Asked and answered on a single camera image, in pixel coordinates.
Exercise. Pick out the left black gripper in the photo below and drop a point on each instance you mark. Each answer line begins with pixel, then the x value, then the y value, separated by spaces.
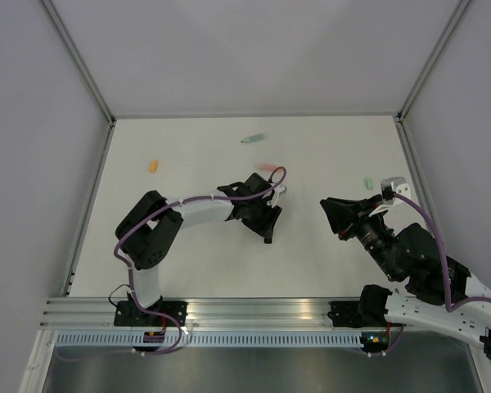
pixel 265 228

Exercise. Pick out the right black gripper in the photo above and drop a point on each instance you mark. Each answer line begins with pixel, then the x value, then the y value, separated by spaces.
pixel 344 214

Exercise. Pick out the light green pen cap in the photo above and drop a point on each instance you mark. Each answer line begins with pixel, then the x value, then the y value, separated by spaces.
pixel 368 183

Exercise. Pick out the light green pen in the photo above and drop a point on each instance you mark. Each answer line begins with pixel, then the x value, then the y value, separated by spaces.
pixel 254 138

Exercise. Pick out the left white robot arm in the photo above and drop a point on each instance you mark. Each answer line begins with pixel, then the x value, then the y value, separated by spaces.
pixel 145 236

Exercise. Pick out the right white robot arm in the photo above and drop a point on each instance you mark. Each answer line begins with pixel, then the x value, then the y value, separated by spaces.
pixel 441 295

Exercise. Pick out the pink pen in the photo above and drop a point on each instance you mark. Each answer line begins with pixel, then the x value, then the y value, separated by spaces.
pixel 266 167

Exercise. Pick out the orange pen cap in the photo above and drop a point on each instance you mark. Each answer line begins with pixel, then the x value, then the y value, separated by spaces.
pixel 153 166

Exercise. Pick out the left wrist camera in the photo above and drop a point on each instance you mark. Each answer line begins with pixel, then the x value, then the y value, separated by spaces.
pixel 274 196

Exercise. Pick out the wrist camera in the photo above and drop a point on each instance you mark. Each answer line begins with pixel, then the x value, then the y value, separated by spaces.
pixel 393 190
pixel 274 196

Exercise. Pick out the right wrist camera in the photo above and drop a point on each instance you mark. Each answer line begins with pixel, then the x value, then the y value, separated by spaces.
pixel 393 190

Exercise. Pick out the right aluminium frame post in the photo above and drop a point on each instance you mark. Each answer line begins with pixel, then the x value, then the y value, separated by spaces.
pixel 436 53

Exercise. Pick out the aluminium frame post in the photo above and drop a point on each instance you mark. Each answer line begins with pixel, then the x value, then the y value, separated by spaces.
pixel 436 53
pixel 55 19

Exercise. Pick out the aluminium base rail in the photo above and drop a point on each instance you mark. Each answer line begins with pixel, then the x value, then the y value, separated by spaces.
pixel 201 314

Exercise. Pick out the slotted cable duct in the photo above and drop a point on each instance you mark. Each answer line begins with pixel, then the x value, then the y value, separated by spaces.
pixel 207 339

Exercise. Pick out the left aluminium frame post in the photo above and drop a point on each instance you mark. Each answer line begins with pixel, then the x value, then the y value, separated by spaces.
pixel 55 19

